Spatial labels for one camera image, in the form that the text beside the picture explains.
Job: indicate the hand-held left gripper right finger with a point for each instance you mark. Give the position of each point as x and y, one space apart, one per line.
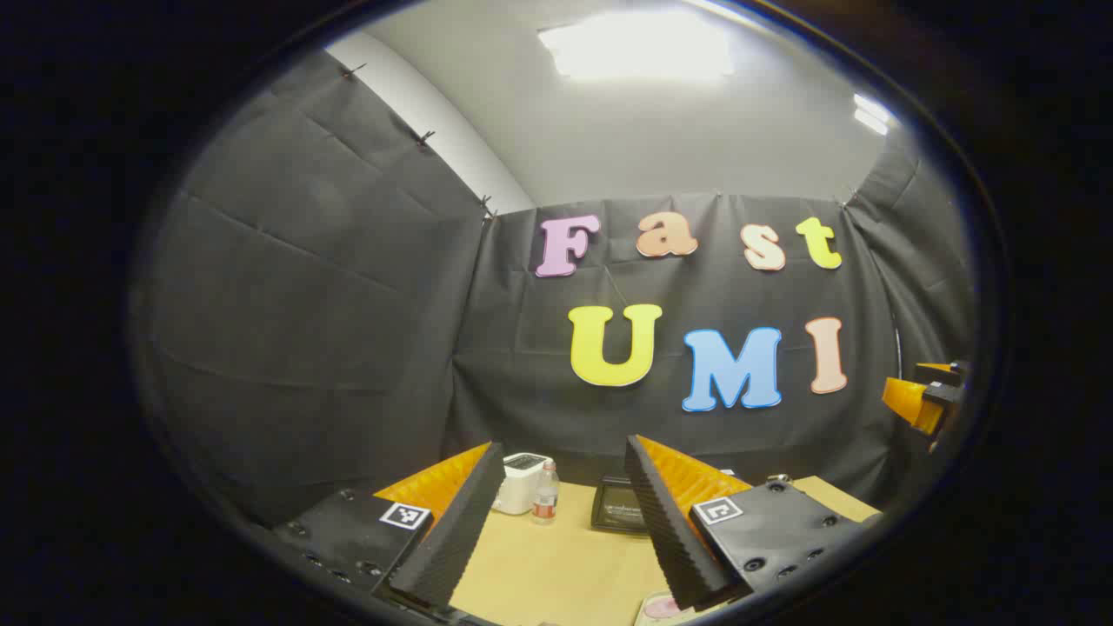
665 530

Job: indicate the cream square plate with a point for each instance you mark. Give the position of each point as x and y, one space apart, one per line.
691 617

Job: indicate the black electric oven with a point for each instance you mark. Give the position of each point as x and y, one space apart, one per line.
617 509

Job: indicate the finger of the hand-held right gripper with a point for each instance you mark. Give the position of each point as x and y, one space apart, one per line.
943 376
909 400

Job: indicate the small ceiling light panel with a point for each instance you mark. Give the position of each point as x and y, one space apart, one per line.
872 115

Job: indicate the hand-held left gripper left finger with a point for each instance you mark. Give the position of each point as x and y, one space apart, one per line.
456 530

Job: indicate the clear plastic bottle red label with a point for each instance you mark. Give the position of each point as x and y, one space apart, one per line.
545 500

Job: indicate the large ceiling light panel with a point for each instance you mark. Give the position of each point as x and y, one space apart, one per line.
635 43

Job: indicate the pink ham slice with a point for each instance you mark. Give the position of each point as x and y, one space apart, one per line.
663 607

